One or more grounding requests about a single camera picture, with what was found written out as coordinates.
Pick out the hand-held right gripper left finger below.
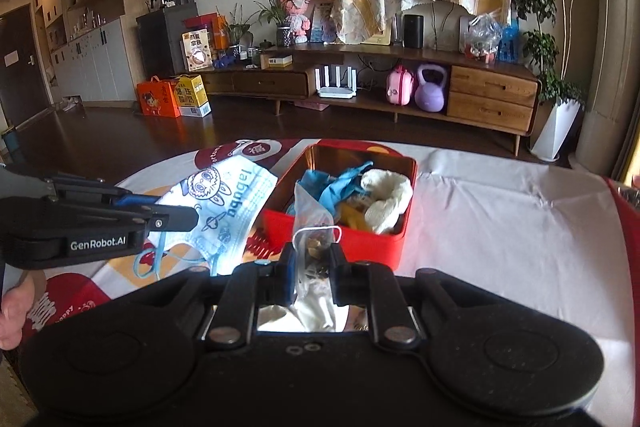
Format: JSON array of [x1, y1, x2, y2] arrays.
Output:
[[145, 243, 296, 350]]

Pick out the wooden television cabinet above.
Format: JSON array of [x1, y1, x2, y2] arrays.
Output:
[[170, 42, 543, 158]]

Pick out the white scalloped decor plate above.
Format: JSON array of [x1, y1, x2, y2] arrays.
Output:
[[425, 2, 476, 52]]

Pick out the black cylinder speaker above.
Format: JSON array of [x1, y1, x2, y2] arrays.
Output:
[[403, 13, 425, 49]]

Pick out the blue nitrile gloves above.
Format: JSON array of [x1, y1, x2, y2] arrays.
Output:
[[287, 161, 375, 214]]

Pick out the picture card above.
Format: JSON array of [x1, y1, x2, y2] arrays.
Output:
[[310, 2, 336, 44]]

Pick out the white planter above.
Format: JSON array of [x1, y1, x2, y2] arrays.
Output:
[[531, 99, 583, 160]]

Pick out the clear bag of cotton swabs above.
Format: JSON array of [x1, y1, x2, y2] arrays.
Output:
[[294, 182, 343, 308]]

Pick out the small green potted plant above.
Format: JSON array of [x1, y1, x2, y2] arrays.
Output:
[[220, 4, 256, 58]]

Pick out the pink plush doll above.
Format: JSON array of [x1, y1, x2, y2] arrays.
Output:
[[279, 0, 313, 44]]

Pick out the black cabinet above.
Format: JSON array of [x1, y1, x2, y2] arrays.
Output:
[[136, 4, 201, 82]]

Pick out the white knit gloves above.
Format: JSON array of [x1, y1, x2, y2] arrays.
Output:
[[359, 168, 415, 234]]

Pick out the standing air conditioner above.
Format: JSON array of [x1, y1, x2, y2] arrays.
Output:
[[580, 0, 640, 180]]

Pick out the orange gift box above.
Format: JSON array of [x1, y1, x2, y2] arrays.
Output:
[[137, 77, 182, 118]]

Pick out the yellow gift box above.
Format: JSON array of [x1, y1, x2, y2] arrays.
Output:
[[172, 74, 212, 118]]

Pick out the dark wooden door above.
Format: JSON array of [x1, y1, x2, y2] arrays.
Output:
[[0, 4, 48, 128]]

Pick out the wall shelving cabinets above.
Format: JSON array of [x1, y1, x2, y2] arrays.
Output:
[[35, 0, 126, 102]]

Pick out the clear bag with items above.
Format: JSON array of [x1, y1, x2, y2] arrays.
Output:
[[462, 13, 502, 62]]

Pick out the white and orange snack box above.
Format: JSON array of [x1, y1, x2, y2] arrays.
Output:
[[181, 29, 212, 72]]

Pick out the printed blue face mask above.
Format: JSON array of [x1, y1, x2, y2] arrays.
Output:
[[134, 154, 279, 280]]

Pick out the purple kettlebell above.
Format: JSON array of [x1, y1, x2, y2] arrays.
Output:
[[415, 64, 448, 112]]

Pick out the red flat box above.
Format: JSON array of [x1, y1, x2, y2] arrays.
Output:
[[185, 13, 218, 30]]

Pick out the red tin box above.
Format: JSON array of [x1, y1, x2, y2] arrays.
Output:
[[260, 142, 418, 270]]

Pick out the orange carton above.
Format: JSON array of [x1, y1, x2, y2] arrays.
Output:
[[212, 14, 231, 50]]

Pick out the person's left hand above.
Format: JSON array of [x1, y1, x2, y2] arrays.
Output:
[[0, 279, 37, 350]]

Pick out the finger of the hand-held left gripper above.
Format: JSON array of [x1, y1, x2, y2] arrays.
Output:
[[0, 163, 162, 208], [47, 203, 200, 235]]

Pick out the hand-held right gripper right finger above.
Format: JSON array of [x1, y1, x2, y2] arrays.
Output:
[[331, 243, 481, 352]]

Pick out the pink toy case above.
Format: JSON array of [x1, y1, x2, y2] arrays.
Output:
[[386, 66, 418, 108]]

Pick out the white router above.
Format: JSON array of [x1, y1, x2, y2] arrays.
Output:
[[316, 64, 358, 100]]

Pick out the printed white tablecloth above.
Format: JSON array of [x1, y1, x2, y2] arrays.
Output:
[[0, 138, 640, 358]]

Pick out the plant in dark pot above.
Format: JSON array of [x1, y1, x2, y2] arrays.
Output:
[[252, 0, 296, 48]]

